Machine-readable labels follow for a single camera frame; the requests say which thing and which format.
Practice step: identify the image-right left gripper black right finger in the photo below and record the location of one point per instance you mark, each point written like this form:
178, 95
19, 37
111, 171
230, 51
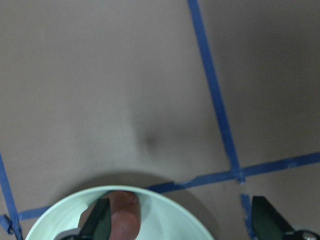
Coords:
267, 223

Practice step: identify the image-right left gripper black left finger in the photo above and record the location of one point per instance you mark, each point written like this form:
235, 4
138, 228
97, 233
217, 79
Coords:
98, 223

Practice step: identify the light green plate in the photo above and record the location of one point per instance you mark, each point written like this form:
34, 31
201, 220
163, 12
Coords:
161, 217

